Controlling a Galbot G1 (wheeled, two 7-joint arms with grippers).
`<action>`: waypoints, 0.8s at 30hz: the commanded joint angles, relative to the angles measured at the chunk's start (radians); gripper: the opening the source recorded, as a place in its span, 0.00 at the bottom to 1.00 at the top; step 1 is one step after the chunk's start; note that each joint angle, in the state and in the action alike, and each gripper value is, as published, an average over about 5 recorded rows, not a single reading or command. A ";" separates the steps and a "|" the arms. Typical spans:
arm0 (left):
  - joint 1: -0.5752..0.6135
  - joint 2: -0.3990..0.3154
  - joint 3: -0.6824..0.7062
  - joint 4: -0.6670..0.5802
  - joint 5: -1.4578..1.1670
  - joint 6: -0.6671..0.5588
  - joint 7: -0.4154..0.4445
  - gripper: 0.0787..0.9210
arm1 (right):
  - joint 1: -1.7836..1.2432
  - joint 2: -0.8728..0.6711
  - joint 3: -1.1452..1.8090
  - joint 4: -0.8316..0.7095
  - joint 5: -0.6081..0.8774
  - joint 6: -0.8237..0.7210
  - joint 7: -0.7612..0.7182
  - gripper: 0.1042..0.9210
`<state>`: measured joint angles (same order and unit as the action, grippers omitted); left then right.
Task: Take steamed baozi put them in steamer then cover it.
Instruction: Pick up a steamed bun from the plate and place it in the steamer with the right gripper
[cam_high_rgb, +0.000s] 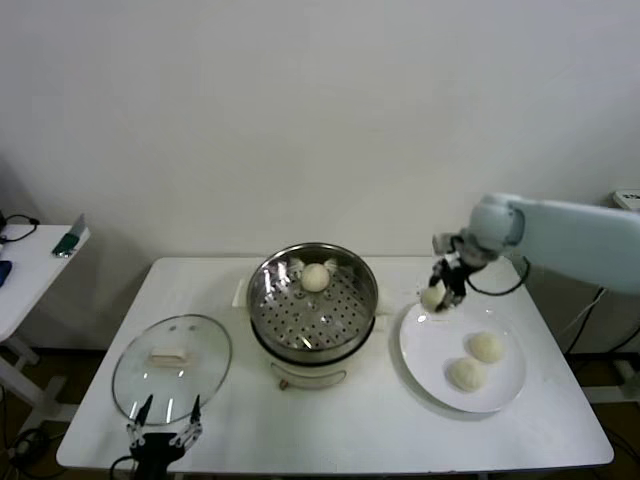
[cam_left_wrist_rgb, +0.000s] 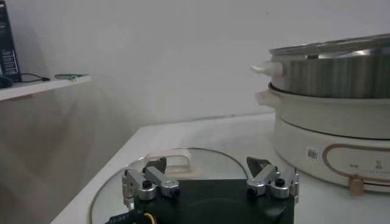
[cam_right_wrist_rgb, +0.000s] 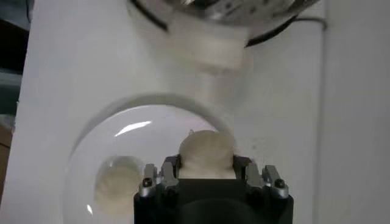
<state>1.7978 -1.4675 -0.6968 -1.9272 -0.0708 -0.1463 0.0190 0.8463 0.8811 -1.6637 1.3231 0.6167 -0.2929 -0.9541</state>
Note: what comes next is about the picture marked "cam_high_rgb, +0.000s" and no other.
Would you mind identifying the white side table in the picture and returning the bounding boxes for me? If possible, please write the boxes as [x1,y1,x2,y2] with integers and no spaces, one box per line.
[0,223,94,426]

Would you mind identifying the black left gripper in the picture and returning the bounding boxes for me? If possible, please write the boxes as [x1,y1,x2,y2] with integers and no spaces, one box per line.
[124,394,205,480]

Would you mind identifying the black floor cables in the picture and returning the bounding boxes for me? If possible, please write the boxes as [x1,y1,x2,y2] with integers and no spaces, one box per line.
[0,384,56,471]

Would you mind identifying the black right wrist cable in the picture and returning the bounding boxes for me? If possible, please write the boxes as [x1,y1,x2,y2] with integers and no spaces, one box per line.
[467,255,532,297]

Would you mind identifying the white electric cooker base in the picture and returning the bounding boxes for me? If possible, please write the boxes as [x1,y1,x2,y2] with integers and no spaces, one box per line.
[232,278,395,392]

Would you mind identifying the black cable with adapter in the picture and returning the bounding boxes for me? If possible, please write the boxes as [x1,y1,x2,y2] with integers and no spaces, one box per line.
[567,287,640,354]

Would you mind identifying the perforated steel steamer basket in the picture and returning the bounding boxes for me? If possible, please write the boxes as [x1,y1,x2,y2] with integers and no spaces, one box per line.
[248,242,380,360]

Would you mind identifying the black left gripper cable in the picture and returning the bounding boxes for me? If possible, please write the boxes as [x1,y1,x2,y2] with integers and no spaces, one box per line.
[109,454,137,480]

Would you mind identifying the teal and silver tool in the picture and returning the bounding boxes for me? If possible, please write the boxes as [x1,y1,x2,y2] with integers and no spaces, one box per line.
[53,214,91,259]

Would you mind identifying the black cable on side table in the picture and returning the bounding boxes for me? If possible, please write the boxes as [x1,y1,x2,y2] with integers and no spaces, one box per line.
[0,212,41,246]

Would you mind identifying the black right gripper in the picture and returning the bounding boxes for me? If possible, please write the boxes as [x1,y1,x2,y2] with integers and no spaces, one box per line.
[425,252,469,314]

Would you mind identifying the glass lid with cream handle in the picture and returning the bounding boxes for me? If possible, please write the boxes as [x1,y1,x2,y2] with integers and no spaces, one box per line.
[111,313,234,427]

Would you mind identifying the white round plate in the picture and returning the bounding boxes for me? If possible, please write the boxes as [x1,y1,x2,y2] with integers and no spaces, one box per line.
[398,295,528,414]

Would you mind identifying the white cable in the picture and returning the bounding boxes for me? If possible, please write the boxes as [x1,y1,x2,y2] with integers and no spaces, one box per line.
[558,294,601,337]

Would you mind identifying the white steamed baozi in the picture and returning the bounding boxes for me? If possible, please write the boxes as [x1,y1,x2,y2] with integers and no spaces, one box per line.
[465,330,505,364]
[445,357,487,393]
[300,263,331,294]
[421,285,447,311]

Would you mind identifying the white equipment stand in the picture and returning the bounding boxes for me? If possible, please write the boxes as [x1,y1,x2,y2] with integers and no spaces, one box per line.
[564,188,640,406]

